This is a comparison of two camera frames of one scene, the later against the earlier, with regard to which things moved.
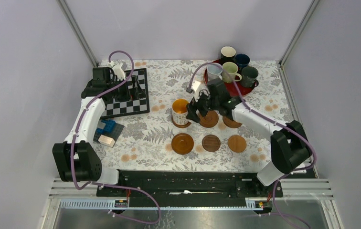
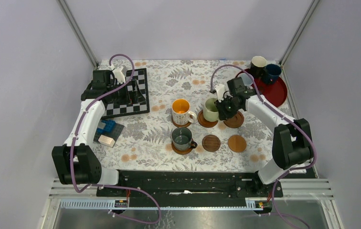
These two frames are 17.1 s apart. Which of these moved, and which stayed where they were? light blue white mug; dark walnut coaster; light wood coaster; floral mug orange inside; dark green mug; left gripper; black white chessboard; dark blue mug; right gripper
Moved: right gripper; light blue white mug; dark green mug; dark blue mug
Stayed: light wood coaster; floral mug orange inside; dark walnut coaster; black white chessboard; left gripper
